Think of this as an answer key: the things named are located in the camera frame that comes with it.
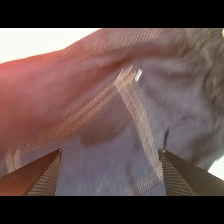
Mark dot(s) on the blue jeans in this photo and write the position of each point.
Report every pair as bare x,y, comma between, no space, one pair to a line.
113,110

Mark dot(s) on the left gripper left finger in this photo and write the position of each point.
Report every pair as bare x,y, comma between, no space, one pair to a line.
36,176

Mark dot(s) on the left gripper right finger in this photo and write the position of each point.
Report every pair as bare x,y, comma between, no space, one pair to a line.
185,178

